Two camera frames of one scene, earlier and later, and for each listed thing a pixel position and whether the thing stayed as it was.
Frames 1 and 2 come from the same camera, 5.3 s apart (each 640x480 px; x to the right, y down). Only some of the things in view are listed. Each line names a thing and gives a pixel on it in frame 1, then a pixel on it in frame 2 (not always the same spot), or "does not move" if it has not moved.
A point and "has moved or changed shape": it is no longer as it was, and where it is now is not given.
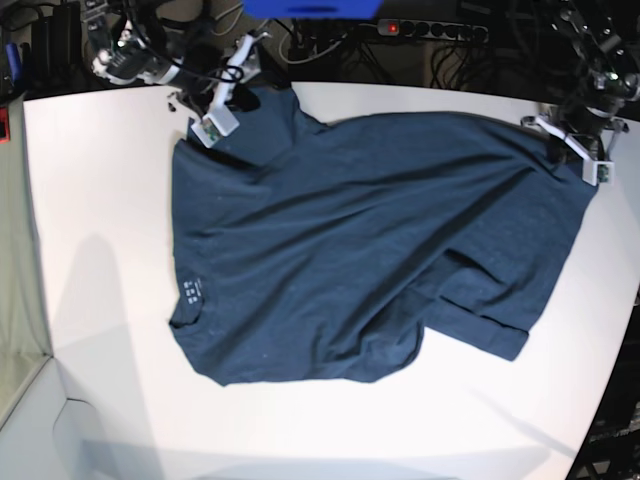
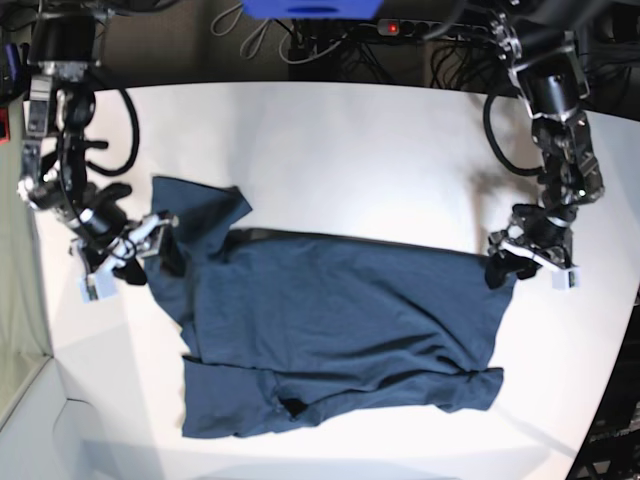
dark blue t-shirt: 307,252 has moved or changed shape
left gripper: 198,94 to 106,238
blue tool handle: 14,61 does not move
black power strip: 437,29 does not move
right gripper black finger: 558,150 to 527,269
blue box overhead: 310,9 does not move
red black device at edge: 4,125 does not move
